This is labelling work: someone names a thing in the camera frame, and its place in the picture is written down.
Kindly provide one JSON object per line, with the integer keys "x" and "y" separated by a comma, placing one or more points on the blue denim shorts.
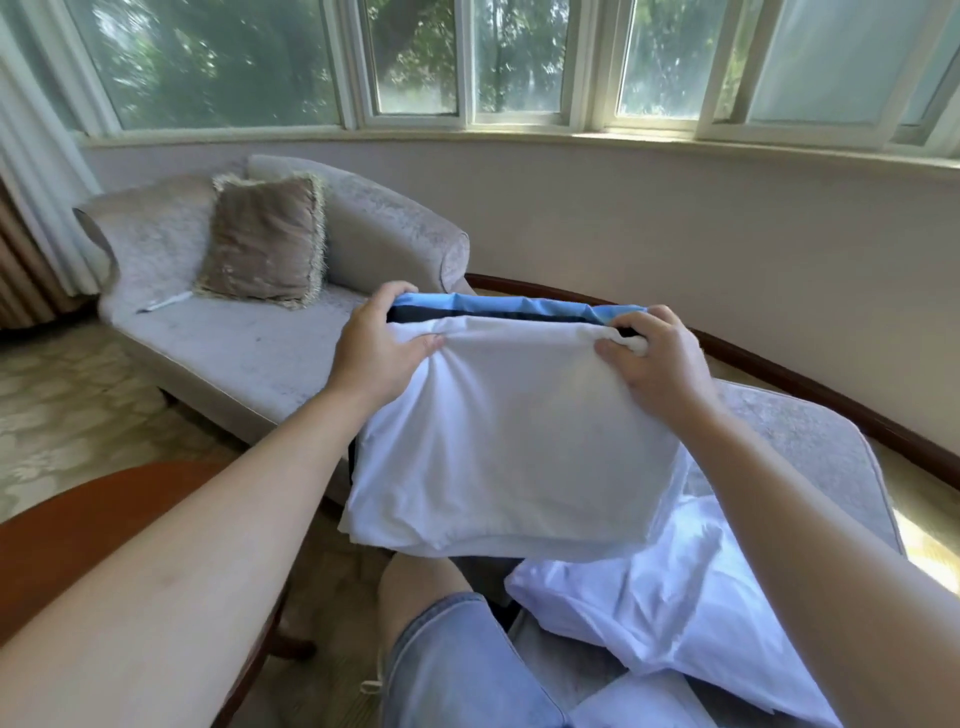
{"x": 465, "y": 668}

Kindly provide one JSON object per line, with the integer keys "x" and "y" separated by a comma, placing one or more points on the dark wooden baseboard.
{"x": 810, "y": 390}

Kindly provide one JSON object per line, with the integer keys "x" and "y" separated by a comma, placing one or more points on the beige curtain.
{"x": 23, "y": 278}

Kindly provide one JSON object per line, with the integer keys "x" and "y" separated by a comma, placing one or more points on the white T-shirt dark print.
{"x": 510, "y": 450}

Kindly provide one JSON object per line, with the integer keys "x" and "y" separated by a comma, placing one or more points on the person's left hand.
{"x": 375, "y": 353}

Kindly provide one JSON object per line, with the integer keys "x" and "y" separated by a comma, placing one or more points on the person's right forearm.
{"x": 840, "y": 570}

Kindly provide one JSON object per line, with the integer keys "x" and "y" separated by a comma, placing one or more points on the light blue gradient splatter T-shirt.
{"x": 510, "y": 305}

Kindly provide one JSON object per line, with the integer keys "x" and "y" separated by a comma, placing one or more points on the white tiger print T-shirt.
{"x": 690, "y": 600}

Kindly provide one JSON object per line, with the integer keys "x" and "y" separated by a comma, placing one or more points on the person's right leg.
{"x": 420, "y": 585}

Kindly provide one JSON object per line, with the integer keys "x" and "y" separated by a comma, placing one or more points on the white framed window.
{"x": 525, "y": 68}

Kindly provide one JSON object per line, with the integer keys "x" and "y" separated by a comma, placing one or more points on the round wooden table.
{"x": 90, "y": 540}

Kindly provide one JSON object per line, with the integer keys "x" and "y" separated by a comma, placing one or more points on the navy T-shirt white chest emblem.
{"x": 413, "y": 315}

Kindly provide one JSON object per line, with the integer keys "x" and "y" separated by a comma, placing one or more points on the person's left forearm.
{"x": 165, "y": 585}

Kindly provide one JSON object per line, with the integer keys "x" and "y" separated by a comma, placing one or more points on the person's right hand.
{"x": 660, "y": 368}

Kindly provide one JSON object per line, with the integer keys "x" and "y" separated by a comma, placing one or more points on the white sheer curtain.
{"x": 45, "y": 180}

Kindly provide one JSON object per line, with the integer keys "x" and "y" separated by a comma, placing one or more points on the grey velvet chaise sofa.
{"x": 225, "y": 353}

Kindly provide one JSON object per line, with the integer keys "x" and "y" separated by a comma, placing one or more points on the small white flat object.
{"x": 165, "y": 300}

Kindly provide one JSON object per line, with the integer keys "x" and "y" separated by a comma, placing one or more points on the brown fringed cushion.
{"x": 266, "y": 240}

